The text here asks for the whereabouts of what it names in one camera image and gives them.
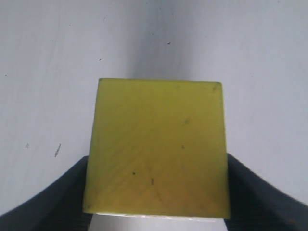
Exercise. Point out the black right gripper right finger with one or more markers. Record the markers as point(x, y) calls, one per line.
point(258, 206)

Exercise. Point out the yellow cube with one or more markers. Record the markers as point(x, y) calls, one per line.
point(158, 148)

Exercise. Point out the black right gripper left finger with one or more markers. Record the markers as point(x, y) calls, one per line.
point(59, 207)

